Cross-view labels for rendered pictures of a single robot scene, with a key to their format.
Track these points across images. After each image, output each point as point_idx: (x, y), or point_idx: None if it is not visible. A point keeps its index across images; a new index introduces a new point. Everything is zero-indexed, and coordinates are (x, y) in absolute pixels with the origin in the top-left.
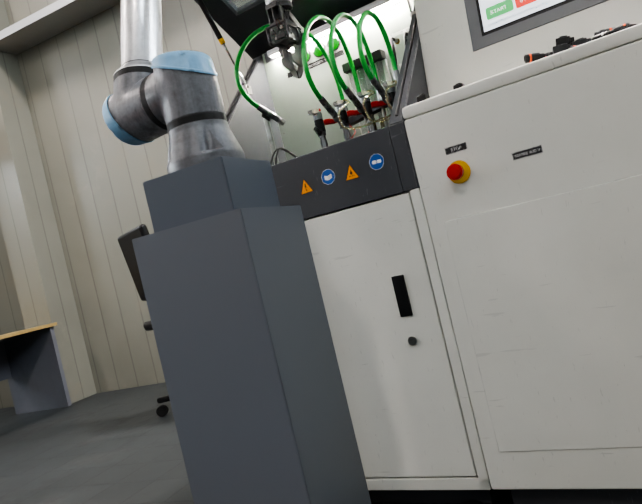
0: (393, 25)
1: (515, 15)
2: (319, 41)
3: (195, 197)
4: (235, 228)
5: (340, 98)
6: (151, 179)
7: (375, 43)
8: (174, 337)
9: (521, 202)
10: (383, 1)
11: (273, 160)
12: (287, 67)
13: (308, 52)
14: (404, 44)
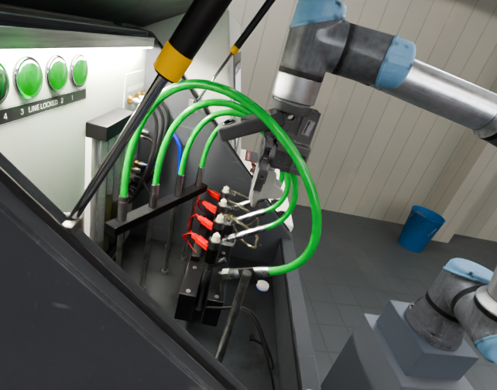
0: (130, 76)
1: (237, 138)
2: (58, 53)
3: None
4: None
5: (126, 191)
6: (473, 350)
7: (114, 93)
8: None
9: None
10: (143, 43)
11: (230, 335)
12: (269, 197)
13: (42, 73)
14: (163, 120)
